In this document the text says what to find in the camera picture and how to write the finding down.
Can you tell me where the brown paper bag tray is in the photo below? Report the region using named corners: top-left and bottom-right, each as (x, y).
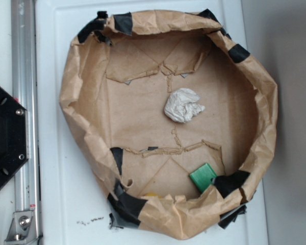
top-left (59, 10), bottom-right (278, 240)

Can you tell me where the crumpled white paper ball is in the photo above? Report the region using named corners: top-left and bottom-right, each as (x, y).
top-left (164, 88), bottom-right (205, 123)

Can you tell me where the yellow object under rim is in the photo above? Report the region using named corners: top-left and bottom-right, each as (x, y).
top-left (143, 192), bottom-right (161, 199)

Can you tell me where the green plastic block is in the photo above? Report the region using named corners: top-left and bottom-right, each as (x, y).
top-left (189, 163), bottom-right (217, 193)

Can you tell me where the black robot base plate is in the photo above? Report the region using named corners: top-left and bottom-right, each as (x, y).
top-left (0, 87), bottom-right (28, 190)

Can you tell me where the metal corner bracket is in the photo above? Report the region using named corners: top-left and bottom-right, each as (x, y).
top-left (4, 210), bottom-right (38, 244)

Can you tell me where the aluminium frame rail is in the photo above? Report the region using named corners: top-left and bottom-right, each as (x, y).
top-left (11, 1), bottom-right (43, 244)

